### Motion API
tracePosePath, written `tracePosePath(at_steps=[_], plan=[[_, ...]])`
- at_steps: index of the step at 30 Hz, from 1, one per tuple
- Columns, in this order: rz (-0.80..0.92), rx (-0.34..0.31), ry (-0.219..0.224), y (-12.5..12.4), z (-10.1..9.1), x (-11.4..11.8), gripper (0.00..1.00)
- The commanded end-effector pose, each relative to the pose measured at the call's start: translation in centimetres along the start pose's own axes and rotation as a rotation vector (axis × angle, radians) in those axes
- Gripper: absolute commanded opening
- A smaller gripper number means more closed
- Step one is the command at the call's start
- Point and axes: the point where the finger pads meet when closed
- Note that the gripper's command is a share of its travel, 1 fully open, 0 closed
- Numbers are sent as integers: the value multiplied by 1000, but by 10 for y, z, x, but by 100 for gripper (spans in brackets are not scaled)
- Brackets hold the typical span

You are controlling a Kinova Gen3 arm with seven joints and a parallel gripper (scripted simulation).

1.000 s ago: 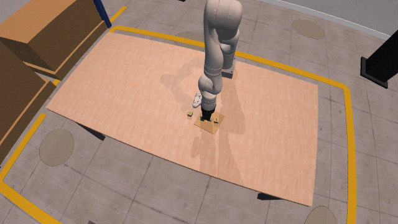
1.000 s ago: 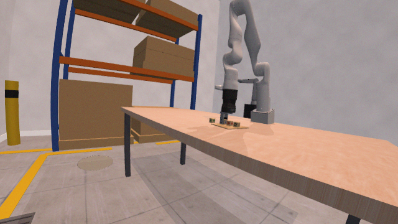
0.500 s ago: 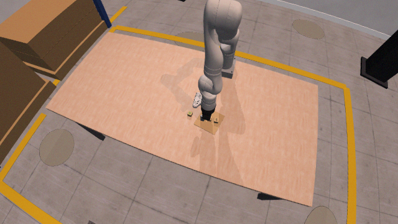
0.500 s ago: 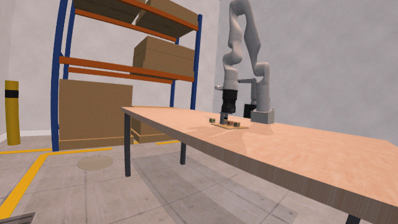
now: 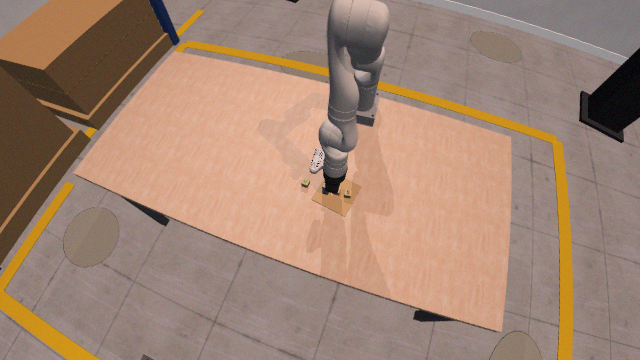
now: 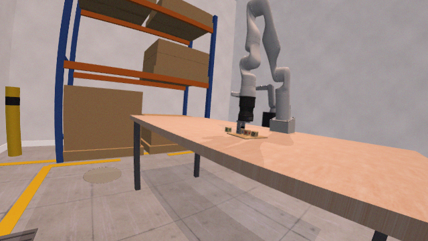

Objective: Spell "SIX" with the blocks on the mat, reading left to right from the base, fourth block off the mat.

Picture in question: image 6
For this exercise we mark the tan flat mat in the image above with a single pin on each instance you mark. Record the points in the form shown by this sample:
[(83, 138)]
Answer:
[(245, 136)]

